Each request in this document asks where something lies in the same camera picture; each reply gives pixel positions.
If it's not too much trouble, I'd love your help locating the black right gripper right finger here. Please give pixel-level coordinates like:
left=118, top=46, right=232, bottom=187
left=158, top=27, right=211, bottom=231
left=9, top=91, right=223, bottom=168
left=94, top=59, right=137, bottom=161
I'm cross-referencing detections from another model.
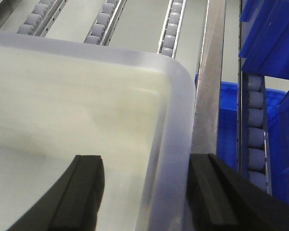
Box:
left=186, top=154, right=289, bottom=231

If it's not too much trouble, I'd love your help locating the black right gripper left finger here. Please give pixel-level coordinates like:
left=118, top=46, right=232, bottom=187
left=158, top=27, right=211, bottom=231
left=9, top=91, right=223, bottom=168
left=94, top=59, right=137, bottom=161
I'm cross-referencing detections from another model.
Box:
left=9, top=155, right=105, bottom=231

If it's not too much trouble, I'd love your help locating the white plastic tote box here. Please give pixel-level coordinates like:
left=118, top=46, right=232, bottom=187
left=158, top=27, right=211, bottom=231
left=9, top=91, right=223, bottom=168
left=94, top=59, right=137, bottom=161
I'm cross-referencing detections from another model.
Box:
left=0, top=31, right=195, bottom=231

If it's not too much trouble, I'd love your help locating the blue bin lower right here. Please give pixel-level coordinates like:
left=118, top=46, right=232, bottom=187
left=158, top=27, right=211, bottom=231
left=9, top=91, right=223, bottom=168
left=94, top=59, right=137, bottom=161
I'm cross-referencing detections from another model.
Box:
left=190, top=73, right=287, bottom=173

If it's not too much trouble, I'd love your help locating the blue bin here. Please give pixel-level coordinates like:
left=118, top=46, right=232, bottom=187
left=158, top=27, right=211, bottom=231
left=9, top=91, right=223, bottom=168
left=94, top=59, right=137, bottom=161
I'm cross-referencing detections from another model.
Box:
left=239, top=0, right=289, bottom=204
left=190, top=73, right=287, bottom=173

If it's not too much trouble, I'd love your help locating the blue bin upper right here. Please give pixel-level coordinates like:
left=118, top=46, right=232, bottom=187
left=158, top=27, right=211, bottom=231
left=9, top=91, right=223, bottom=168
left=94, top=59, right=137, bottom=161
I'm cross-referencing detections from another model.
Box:
left=239, top=0, right=289, bottom=204

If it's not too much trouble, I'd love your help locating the roller conveyor rack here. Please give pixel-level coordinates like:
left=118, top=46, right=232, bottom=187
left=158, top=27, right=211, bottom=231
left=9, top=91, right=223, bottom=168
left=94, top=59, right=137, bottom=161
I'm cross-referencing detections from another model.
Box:
left=0, top=0, right=273, bottom=195

